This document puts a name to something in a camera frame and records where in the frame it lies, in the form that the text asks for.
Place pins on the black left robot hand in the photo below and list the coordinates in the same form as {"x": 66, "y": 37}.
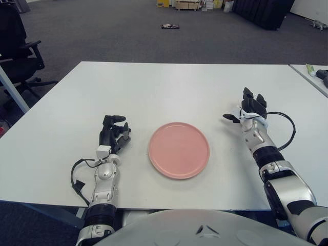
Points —
{"x": 105, "y": 135}

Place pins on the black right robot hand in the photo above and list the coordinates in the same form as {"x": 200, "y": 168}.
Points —
{"x": 253, "y": 106}

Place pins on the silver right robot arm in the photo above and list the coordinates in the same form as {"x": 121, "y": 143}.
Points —
{"x": 287, "y": 189}

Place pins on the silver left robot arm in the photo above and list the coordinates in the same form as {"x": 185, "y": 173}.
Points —
{"x": 102, "y": 184}

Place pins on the pink round plate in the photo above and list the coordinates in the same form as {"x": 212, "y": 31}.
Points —
{"x": 178, "y": 150}

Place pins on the green white tube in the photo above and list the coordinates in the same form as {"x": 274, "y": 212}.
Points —
{"x": 310, "y": 69}

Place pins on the black handheld controller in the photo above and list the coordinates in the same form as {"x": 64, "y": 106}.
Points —
{"x": 323, "y": 73}
{"x": 326, "y": 82}

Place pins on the black cabinet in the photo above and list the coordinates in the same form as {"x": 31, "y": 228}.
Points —
{"x": 264, "y": 12}

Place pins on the white plastic bag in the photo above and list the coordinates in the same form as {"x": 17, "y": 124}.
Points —
{"x": 228, "y": 7}

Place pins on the grey blue table leg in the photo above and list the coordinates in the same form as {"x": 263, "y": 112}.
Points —
{"x": 12, "y": 92}

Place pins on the small red item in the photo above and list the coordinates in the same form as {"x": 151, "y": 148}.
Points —
{"x": 2, "y": 129}

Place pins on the grey robot dog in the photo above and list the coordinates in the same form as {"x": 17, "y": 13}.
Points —
{"x": 319, "y": 24}

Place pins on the pale yellow box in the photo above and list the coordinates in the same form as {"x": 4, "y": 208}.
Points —
{"x": 217, "y": 3}

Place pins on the white cardboard boxes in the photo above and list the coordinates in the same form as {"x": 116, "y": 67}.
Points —
{"x": 207, "y": 5}

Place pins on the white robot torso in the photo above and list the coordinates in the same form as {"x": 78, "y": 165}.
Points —
{"x": 166, "y": 230}

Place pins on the flat black tray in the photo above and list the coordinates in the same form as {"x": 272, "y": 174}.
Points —
{"x": 170, "y": 26}

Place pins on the wooden crate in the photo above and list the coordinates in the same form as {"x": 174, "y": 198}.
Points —
{"x": 187, "y": 5}

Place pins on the black office chair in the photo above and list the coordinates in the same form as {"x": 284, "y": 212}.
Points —
{"x": 12, "y": 38}

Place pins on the grey bin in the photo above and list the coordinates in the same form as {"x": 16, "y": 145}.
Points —
{"x": 24, "y": 5}

